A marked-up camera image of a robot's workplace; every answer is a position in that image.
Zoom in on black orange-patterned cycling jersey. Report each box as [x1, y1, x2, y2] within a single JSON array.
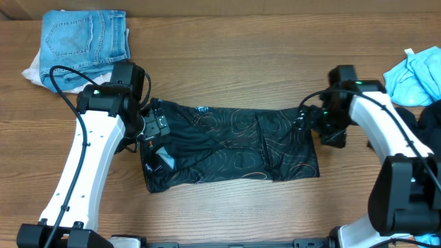
[[140, 99, 320, 193]]

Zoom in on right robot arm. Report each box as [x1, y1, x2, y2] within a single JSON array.
[[293, 65, 440, 247]]

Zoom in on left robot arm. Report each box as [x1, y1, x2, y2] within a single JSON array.
[[17, 62, 170, 248]]

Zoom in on plain black garment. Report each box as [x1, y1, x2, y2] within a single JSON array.
[[396, 100, 441, 156]]

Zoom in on light blue t-shirt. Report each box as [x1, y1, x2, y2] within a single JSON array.
[[383, 46, 440, 107]]

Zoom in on folded blue denim jeans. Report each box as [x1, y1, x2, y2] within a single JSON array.
[[39, 10, 130, 92]]

